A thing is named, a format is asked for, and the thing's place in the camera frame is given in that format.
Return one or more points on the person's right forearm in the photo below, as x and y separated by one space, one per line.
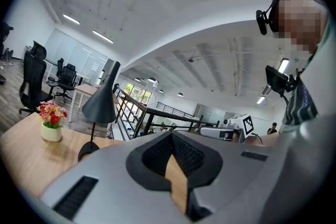
265 140

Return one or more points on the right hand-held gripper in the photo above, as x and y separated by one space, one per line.
248 124

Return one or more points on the black metal railing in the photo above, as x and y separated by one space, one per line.
144 126
173 110

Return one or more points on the ceiling tube light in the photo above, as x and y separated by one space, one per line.
103 36
71 19
261 100
283 65

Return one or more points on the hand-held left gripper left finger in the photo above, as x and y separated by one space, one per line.
118 191

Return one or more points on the large glass window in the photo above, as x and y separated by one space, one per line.
137 93

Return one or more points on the black office chair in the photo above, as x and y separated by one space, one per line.
60 65
32 78
67 78

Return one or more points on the black head-worn camera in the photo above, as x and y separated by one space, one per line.
262 22

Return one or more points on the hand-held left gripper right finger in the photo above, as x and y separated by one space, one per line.
236 178

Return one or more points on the person's green printed shirt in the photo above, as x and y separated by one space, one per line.
302 110

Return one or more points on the small black monitor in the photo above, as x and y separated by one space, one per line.
275 80

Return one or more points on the person's head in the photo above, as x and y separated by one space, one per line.
299 23

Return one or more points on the white pot of pink flowers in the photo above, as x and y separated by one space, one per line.
51 133

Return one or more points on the white arc floor lamp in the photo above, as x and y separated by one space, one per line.
155 84

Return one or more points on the black desk lamp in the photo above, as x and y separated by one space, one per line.
101 107

